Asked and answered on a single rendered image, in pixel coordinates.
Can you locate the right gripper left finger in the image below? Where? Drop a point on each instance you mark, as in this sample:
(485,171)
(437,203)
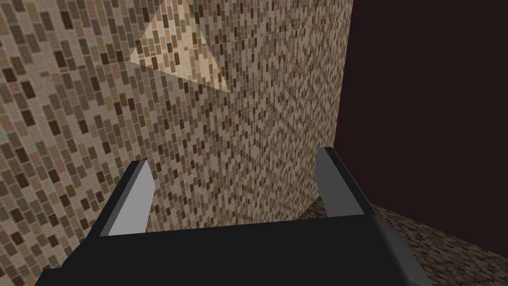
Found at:
(129,202)

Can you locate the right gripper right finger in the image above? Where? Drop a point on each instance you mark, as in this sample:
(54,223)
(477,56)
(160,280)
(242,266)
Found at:
(341,188)

